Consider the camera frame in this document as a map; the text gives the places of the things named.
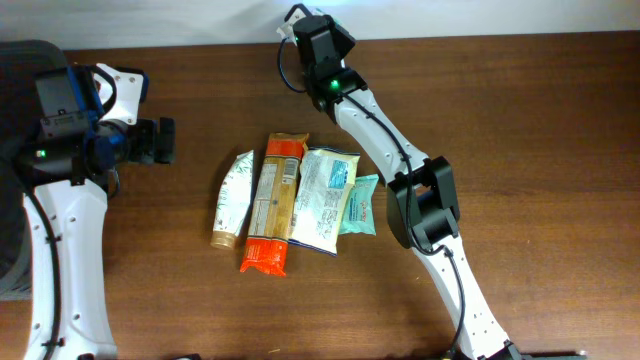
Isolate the teal wet wipes pack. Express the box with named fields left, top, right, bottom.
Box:
left=339, top=174, right=379, bottom=235

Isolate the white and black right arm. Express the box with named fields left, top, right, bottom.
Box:
left=282, top=4, right=522, bottom=359

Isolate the grey plastic mesh basket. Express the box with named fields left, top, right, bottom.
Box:
left=1, top=40, right=67, bottom=302

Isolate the white yellow wipes bag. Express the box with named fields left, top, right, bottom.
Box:
left=289, top=147, right=360, bottom=256

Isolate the white bamboo print tube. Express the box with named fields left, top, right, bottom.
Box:
left=210, top=150, right=254, bottom=249

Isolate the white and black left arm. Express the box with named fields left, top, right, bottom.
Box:
left=11, top=63, right=176, bottom=359

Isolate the orange spaghetti package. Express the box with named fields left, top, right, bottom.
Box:
left=240, top=133, right=309, bottom=277

